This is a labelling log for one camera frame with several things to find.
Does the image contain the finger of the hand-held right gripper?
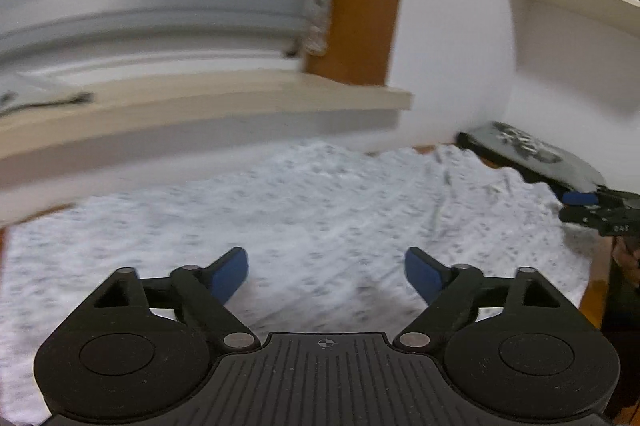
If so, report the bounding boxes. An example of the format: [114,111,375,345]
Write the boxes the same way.
[558,206,608,227]
[562,190,602,207]

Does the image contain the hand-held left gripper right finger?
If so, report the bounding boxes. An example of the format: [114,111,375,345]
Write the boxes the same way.
[394,248,563,349]

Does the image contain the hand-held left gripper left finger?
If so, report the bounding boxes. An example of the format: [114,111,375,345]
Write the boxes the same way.
[92,248,261,351]

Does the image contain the white patterned shirt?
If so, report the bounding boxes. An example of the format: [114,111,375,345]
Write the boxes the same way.
[0,141,597,423]

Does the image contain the person's right hand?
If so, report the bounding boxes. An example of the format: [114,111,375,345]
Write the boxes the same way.
[612,236,640,287]

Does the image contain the grey printed t-shirt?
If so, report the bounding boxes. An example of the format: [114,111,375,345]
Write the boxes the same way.
[469,122,607,193]

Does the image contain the black folded garment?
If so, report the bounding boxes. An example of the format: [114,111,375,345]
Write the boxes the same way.
[456,132,568,197]

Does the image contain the beige window sill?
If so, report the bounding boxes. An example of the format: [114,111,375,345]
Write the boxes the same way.
[0,73,415,227]

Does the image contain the cream wall shelf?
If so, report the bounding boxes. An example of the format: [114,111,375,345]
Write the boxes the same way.
[501,0,640,117]

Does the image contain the clear plastic cord holder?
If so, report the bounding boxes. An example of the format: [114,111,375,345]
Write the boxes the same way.
[302,0,329,57]

